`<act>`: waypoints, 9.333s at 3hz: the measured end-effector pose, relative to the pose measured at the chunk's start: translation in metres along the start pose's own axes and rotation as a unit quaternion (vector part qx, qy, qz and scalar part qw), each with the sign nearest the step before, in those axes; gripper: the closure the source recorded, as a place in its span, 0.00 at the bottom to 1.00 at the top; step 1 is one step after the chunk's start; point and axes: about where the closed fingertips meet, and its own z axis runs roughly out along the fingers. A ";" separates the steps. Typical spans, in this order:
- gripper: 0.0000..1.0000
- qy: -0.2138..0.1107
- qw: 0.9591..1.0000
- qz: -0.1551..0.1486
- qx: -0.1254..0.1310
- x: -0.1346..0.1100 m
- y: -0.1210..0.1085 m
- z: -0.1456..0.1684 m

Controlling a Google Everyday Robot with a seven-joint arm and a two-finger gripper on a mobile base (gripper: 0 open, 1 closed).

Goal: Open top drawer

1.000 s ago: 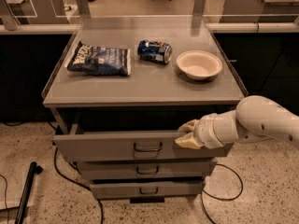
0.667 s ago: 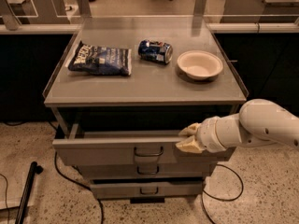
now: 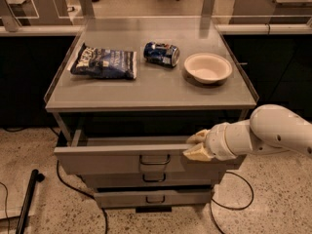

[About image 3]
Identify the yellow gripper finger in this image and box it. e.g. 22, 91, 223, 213
186, 130, 209, 143
183, 143, 214, 162

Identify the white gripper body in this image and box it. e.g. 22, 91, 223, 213
205, 123, 237, 161

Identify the grey top drawer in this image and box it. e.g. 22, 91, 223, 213
54, 136, 245, 176

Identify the grey drawer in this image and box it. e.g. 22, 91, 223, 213
95, 188, 212, 209
54, 136, 245, 176
82, 171, 224, 188

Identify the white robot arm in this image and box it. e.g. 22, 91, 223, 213
183, 104, 312, 162

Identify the grey bottom drawer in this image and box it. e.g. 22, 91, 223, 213
95, 188, 212, 209

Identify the grey drawer cabinet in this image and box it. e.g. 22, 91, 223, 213
44, 16, 260, 214

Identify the grey middle drawer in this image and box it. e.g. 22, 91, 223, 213
82, 171, 224, 188

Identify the white bowl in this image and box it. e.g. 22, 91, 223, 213
184, 53, 233, 84

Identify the blue soda can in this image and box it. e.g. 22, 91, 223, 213
143, 42, 180, 67

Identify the blue chip bag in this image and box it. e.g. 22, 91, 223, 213
70, 44, 137, 80

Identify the grey desk right background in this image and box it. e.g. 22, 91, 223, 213
230, 0, 312, 24

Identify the grey desk background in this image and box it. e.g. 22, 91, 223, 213
230, 0, 312, 24
0, 0, 72, 25

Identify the black pole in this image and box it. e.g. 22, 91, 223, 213
16, 169, 45, 234

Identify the grey desk left background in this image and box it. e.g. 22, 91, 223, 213
0, 0, 72, 25

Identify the black floor cable right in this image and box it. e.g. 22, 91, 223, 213
209, 171, 255, 234

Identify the black floor cable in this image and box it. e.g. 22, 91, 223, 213
48, 126, 109, 234
209, 171, 255, 234

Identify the black floor cable left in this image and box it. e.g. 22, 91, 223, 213
48, 126, 109, 234

